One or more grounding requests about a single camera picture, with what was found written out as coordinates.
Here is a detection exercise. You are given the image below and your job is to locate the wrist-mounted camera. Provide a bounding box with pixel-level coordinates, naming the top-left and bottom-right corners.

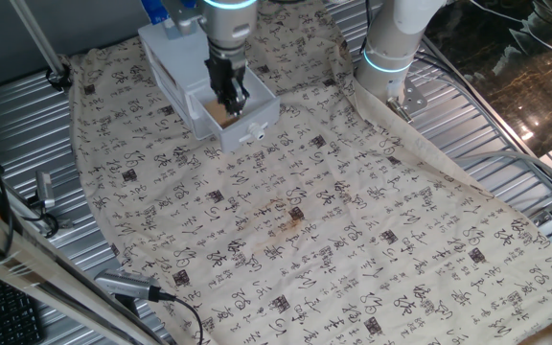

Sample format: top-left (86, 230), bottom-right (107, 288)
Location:
top-left (160, 0), bottom-right (208, 40)

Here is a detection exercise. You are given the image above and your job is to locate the aluminium frame bar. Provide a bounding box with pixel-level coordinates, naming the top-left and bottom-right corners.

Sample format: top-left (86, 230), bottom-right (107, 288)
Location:
top-left (0, 195), bottom-right (162, 345)

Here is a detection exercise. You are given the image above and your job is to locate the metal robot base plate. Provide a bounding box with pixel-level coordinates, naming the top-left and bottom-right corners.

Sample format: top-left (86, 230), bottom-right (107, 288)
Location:
top-left (384, 79), bottom-right (429, 125)

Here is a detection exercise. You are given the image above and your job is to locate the beige cloth with black calligraphy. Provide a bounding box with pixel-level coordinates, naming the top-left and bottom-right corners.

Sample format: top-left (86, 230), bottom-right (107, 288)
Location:
top-left (67, 0), bottom-right (552, 345)

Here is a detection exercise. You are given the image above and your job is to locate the black keyboard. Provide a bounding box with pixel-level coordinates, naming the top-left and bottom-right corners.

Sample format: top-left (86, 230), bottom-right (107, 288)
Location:
top-left (0, 271), bottom-right (46, 345)

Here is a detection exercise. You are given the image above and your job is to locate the white plastic drawer cabinet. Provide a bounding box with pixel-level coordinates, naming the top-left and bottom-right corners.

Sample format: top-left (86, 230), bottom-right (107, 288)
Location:
top-left (137, 21), bottom-right (249, 138)

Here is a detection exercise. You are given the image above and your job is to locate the silver ribbed camera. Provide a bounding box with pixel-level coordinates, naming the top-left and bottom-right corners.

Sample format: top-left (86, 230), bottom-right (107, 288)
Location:
top-left (94, 268), bottom-right (163, 303)

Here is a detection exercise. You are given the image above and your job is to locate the blue tissue pack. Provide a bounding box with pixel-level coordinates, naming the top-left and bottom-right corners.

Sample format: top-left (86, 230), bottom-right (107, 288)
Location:
top-left (140, 0), bottom-right (163, 25)

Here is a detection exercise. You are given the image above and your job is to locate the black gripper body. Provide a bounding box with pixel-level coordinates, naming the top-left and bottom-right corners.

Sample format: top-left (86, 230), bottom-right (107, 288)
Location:
top-left (207, 42), bottom-right (248, 90)

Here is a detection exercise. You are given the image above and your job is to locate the small silver camera on clamp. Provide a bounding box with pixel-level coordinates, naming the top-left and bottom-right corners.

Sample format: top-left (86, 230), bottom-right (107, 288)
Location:
top-left (22, 171), bottom-right (61, 239)

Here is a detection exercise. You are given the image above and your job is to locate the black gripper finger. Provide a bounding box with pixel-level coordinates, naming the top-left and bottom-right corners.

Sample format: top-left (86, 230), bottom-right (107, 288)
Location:
top-left (216, 85), bottom-right (238, 119)
top-left (235, 76), bottom-right (251, 115)

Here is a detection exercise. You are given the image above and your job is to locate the light wooden block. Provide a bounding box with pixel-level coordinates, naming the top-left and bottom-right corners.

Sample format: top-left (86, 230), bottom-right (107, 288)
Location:
top-left (203, 99), bottom-right (242, 129)

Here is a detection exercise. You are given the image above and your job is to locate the grey tripod pole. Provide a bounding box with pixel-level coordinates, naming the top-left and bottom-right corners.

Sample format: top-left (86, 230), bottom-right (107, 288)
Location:
top-left (9, 0), bottom-right (72, 92)

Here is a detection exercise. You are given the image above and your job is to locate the black camera cable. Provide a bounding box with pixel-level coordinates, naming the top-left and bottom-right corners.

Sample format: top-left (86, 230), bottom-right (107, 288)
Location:
top-left (158, 290), bottom-right (205, 345)

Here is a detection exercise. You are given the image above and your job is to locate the grey cable hose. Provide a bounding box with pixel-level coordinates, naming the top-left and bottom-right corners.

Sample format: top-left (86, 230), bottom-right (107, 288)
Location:
top-left (452, 150), bottom-right (552, 196)

